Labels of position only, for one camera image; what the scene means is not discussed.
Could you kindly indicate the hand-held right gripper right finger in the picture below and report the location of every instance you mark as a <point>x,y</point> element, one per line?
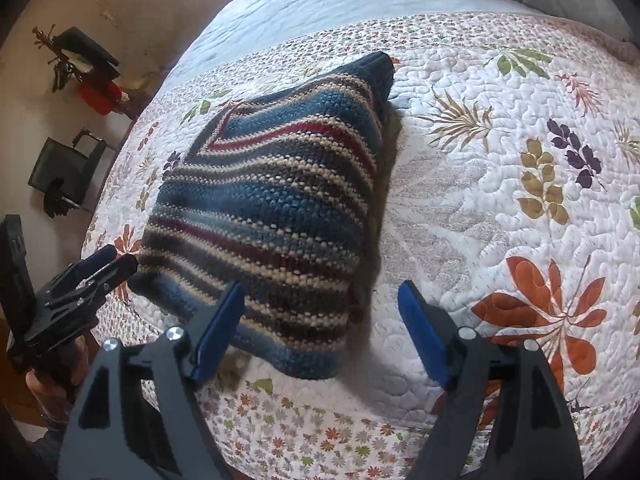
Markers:
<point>425,332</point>

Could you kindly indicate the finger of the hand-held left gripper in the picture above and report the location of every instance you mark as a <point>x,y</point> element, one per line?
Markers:
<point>117,272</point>
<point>95,262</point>

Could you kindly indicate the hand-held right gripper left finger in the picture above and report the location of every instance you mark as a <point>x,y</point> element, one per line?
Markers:
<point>217,332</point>

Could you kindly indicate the striped knit sweater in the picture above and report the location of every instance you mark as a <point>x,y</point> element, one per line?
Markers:
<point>275,200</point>

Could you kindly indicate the person's left hand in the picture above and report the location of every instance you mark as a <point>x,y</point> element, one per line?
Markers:
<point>47,387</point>

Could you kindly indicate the black chair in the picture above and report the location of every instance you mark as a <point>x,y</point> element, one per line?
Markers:
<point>55,165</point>

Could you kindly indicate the red hanging garment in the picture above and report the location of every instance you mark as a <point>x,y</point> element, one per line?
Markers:
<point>97,97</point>

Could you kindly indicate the coat rack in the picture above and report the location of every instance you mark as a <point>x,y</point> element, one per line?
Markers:
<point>44,39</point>

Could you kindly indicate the floral quilted bedspread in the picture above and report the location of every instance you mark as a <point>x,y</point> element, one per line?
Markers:
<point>500,110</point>

